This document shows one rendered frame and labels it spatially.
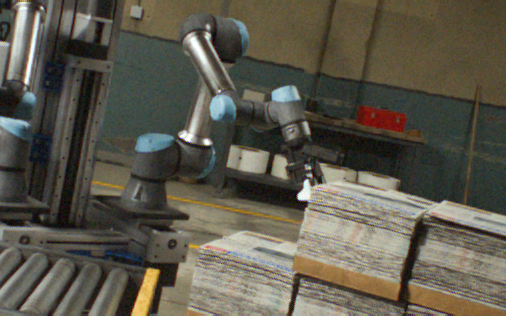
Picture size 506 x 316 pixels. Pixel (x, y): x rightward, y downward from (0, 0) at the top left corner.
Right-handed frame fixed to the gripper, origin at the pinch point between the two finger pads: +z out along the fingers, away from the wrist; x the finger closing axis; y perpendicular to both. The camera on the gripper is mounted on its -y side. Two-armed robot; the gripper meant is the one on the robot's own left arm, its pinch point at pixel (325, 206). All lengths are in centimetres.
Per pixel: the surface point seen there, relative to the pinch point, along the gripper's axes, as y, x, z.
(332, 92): 143, -620, -101
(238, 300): 25.5, 18.1, 17.9
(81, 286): 37, 74, 2
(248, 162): 219, -548, -56
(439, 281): -28.1, 17.2, 25.8
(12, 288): 44, 89, -2
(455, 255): -33.8, 17.1, 20.5
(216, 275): 29.6, 18.3, 9.8
